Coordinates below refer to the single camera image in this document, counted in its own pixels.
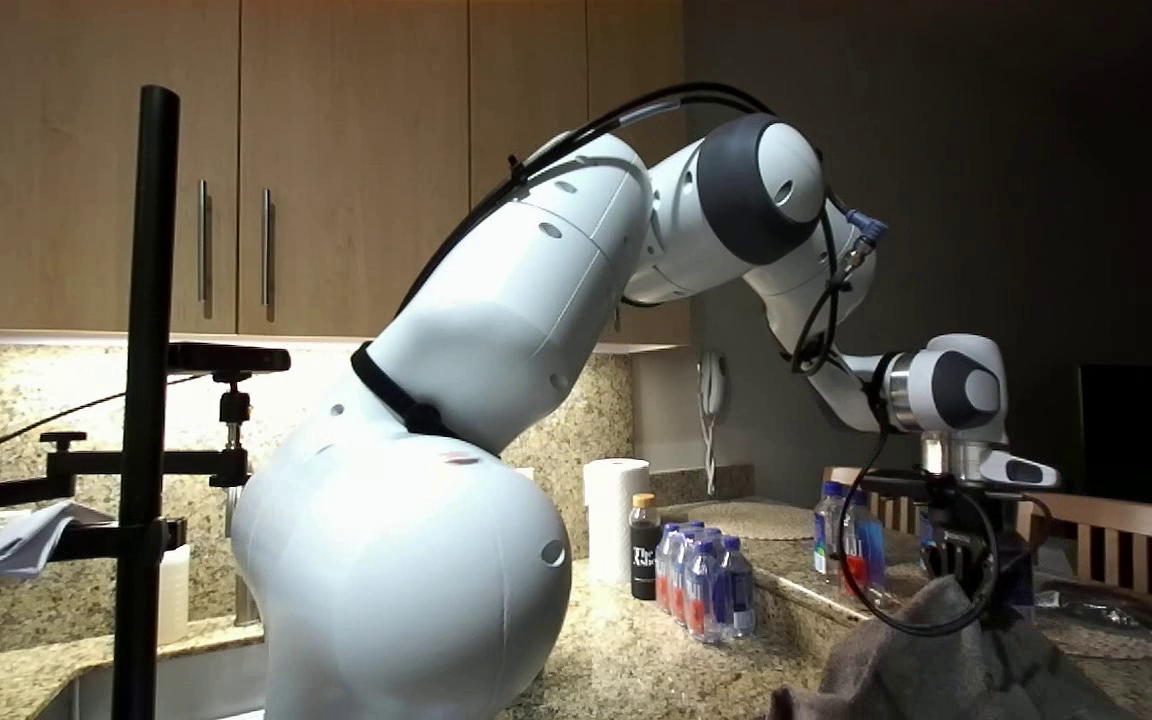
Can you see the black stereo camera bar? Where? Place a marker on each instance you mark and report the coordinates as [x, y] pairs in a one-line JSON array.
[[239, 361]]

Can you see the white wall handset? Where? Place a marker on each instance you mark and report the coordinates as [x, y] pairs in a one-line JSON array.
[[710, 401]]

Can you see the wooden slat-back chair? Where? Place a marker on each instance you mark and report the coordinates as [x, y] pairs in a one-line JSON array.
[[896, 512], [1116, 512]]

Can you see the wooden upper cabinet door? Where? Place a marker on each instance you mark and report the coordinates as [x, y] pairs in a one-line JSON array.
[[56, 162], [361, 162]]

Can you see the stainless steel sink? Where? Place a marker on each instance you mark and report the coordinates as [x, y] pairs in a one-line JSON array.
[[200, 686]]

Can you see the white container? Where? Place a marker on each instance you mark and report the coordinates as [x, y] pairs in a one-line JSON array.
[[172, 601]]

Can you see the clear water bottle blue label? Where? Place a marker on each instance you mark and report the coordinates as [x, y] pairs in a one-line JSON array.
[[827, 535], [876, 553]]

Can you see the wrist mounted camera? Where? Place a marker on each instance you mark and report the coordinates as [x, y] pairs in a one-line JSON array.
[[1017, 471]]

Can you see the narrow wooden cabinet door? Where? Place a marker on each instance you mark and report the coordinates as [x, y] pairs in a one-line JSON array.
[[636, 54], [522, 67]]

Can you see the wrapped water bottle pack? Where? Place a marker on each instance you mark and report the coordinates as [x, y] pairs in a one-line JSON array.
[[702, 587]]

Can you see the gray towel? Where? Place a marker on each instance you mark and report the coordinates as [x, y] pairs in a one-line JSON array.
[[923, 664]]

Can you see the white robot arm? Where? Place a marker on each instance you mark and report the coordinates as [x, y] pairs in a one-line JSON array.
[[400, 575]]

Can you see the white crumpled paper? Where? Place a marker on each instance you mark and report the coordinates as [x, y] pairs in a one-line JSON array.
[[28, 543]]

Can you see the black vertical pole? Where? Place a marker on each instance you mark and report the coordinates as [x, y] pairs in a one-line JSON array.
[[144, 401]]

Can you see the bottle with red liquid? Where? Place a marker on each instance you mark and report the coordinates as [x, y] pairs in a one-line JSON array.
[[857, 546]]

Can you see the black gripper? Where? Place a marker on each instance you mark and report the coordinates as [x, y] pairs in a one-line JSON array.
[[977, 524]]

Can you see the clear plastic wrap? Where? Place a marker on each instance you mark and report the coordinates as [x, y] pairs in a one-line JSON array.
[[1110, 623]]

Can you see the dark drink bottle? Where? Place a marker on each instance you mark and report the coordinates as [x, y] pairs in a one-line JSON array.
[[647, 553]]

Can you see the white paper towel roll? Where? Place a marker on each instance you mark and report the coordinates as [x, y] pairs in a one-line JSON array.
[[608, 521]]

